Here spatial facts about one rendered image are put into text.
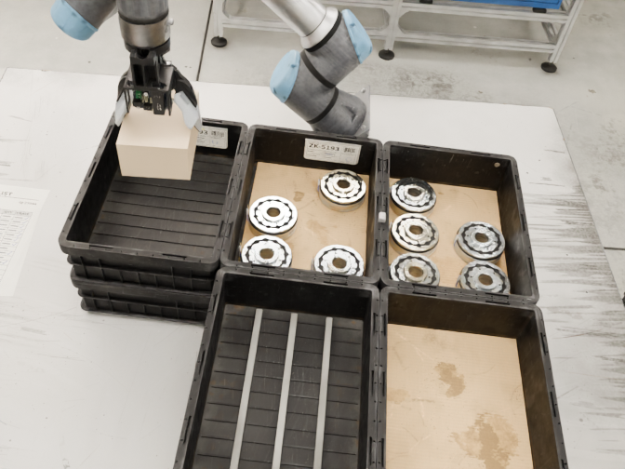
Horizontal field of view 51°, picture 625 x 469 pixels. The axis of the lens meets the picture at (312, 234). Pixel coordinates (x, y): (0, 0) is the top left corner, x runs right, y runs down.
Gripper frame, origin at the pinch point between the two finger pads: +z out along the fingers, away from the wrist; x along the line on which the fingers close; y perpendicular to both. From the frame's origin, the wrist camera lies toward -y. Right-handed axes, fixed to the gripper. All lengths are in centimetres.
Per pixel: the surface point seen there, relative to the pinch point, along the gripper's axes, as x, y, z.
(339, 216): 35.7, -4.5, 26.7
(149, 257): -1.0, 17.0, 16.8
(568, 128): 155, -140, 110
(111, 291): -9.8, 16.3, 29.8
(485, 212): 69, -8, 27
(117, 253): -6.8, 16.5, 16.9
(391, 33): 74, -186, 97
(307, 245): 28.8, 4.1, 26.7
